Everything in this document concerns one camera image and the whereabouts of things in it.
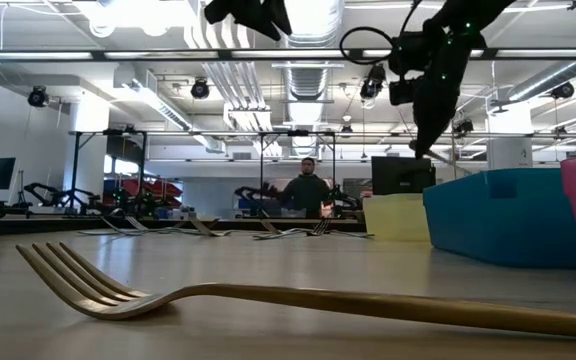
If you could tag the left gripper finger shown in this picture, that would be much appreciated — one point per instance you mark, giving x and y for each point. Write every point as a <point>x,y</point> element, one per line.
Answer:
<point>275,30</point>

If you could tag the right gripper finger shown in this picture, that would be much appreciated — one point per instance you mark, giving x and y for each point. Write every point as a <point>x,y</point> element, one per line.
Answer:
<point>428,135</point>

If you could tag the gold fork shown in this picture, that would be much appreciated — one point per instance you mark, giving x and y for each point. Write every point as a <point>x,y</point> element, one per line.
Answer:
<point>443,159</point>
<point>318,300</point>

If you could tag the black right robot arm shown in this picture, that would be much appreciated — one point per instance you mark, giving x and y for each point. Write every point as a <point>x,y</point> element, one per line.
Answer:
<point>468,15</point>

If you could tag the black monitor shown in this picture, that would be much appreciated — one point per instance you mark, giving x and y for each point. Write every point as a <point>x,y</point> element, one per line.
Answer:
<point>403,175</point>

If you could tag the white ceiling pipes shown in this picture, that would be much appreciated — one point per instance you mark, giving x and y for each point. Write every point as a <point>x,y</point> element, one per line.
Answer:
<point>233,80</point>

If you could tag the yellow plastic bin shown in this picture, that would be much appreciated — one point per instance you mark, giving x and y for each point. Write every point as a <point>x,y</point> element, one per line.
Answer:
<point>395,220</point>

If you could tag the teal plastic bin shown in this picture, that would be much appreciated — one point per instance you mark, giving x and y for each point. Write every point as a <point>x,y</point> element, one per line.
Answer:
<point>508,225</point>

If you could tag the black overhead crossbar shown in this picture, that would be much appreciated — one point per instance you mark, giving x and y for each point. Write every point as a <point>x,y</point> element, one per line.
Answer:
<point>118,54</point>

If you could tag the person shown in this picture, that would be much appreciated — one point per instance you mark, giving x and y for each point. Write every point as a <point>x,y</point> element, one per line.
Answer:
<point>305,192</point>

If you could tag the red background bins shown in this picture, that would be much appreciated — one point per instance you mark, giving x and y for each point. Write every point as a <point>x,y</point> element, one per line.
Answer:
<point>158,190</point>

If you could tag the black ceiling mounted camera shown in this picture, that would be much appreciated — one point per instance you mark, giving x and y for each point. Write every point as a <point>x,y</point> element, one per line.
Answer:
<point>463,126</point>
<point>563,90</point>
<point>373,85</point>
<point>38,96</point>
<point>200,89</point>

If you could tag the large silver ceiling duct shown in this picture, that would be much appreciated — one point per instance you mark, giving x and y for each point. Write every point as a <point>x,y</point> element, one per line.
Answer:
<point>308,80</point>

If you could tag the slanted silver ceiling duct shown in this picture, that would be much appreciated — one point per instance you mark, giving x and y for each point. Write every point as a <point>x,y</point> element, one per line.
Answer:
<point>548,80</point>

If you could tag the black background rig frame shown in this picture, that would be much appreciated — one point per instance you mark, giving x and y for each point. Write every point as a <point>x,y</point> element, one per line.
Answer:
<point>75,165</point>
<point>261,170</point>

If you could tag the black metal table frame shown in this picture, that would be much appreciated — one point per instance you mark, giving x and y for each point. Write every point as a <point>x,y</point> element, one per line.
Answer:
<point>18,227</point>

